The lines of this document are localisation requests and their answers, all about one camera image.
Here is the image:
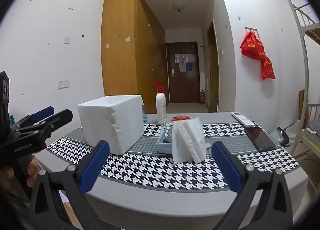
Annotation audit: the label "pale blue foam strip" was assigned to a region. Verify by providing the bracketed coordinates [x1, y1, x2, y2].
[156, 124, 175, 155]

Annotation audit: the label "white pump lotion bottle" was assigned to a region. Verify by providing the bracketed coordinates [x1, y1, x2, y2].
[153, 81, 167, 125]

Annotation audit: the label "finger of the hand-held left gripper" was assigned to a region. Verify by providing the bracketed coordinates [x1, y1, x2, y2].
[12, 106, 55, 130]
[17, 109, 73, 143]

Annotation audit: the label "wooden wardrobe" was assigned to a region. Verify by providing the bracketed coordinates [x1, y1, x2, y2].
[101, 0, 170, 114]

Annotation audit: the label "metal bunk bed frame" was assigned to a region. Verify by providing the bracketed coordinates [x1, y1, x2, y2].
[287, 0, 320, 168]

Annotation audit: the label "blue spray bottle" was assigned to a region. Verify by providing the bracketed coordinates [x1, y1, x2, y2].
[140, 96, 148, 123]

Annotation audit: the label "houndstooth tablecloth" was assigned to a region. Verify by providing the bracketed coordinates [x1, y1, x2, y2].
[32, 111, 309, 220]

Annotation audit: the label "person's left hand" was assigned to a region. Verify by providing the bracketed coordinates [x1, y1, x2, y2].
[0, 156, 39, 195]

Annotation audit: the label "white folded paper towel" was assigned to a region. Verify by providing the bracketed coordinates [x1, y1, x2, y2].
[172, 117, 206, 165]

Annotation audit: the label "black smartphone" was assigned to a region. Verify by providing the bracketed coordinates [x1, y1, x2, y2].
[244, 125, 283, 152]

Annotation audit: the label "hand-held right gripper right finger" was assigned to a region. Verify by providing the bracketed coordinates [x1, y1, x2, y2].
[211, 141, 293, 230]

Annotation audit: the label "white remote control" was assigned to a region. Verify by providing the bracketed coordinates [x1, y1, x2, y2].
[231, 112, 256, 128]

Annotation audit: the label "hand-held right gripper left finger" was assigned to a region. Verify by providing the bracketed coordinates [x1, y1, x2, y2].
[29, 140, 118, 230]

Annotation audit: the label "clear plastic container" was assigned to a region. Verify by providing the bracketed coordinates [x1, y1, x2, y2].
[269, 127, 290, 145]

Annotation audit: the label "dark brown entrance door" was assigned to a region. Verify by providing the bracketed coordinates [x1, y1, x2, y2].
[166, 41, 200, 104]

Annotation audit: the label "wooden side door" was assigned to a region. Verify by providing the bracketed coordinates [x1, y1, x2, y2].
[206, 19, 220, 113]

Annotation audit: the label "taped paper notices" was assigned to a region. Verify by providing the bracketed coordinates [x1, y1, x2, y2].
[174, 53, 193, 72]

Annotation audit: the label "red hanging bag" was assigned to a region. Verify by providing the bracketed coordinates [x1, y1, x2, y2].
[240, 31, 276, 80]

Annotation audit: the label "grey sock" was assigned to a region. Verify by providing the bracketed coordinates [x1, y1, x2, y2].
[162, 127, 213, 149]

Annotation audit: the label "white foam box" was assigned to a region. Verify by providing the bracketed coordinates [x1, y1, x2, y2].
[77, 94, 145, 156]

